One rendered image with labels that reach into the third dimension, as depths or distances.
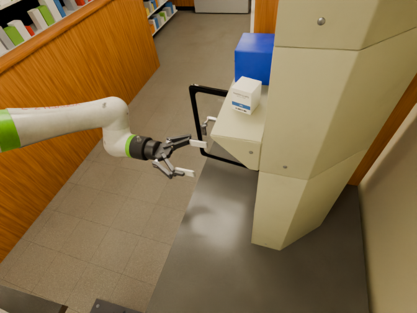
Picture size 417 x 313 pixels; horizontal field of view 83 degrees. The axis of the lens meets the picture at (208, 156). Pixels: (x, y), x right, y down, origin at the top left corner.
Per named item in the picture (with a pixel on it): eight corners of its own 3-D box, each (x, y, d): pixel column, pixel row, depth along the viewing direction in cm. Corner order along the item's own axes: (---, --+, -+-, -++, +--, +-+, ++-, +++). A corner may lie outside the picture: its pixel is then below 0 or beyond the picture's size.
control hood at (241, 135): (276, 92, 76) (280, 63, 68) (259, 172, 56) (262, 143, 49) (241, 89, 79) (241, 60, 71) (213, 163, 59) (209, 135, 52)
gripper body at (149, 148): (140, 150, 85) (163, 155, 83) (151, 134, 90) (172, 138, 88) (146, 163, 91) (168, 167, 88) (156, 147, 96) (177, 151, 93)
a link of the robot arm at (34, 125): (15, 142, 74) (24, 153, 68) (2, 105, 69) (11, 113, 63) (121, 120, 99) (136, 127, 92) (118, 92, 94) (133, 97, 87)
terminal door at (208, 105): (260, 172, 107) (269, 99, 77) (200, 154, 118) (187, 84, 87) (260, 171, 108) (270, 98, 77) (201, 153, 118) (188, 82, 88)
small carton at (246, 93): (260, 103, 57) (262, 81, 53) (250, 115, 55) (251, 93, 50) (241, 97, 59) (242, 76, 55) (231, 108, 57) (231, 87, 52)
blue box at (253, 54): (277, 66, 67) (281, 33, 60) (272, 86, 61) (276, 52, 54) (242, 63, 70) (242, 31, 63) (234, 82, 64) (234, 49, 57)
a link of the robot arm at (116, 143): (117, 148, 104) (99, 158, 94) (113, 120, 98) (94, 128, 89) (145, 154, 100) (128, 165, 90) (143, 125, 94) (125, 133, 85)
